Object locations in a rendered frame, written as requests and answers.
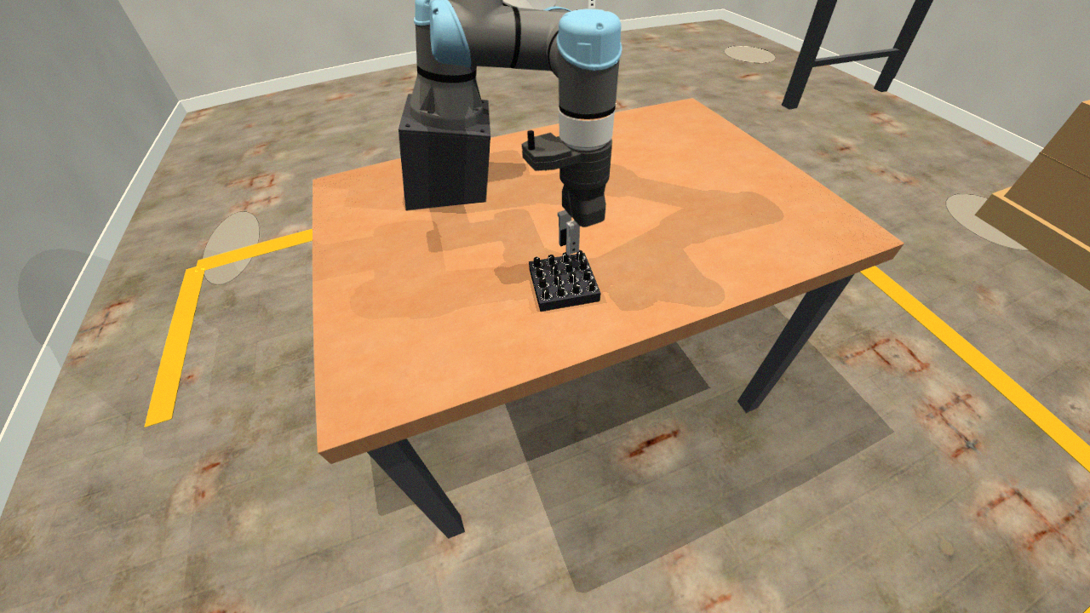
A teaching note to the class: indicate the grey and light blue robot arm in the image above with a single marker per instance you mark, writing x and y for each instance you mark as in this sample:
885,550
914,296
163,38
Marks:
471,33

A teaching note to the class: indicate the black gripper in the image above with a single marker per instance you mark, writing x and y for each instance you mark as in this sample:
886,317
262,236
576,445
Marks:
583,193

